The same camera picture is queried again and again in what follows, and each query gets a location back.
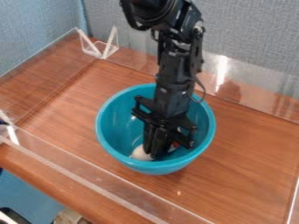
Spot clear acrylic corner bracket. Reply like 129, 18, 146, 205
77, 26, 119, 60

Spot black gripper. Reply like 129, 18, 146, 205
133, 63, 198, 159

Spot blue plastic bowl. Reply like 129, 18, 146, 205
95, 83, 217, 175

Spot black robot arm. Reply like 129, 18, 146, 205
119, 0, 206, 159

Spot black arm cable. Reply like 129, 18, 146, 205
186, 77, 209, 104

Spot white brown toy mushroom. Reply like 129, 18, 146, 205
129, 141, 182, 162

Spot clear acrylic back panel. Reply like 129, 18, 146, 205
74, 27, 299, 125

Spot clear acrylic front bracket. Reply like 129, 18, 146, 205
0, 109, 21, 144

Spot clear acrylic front panel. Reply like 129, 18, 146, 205
0, 126, 215, 224

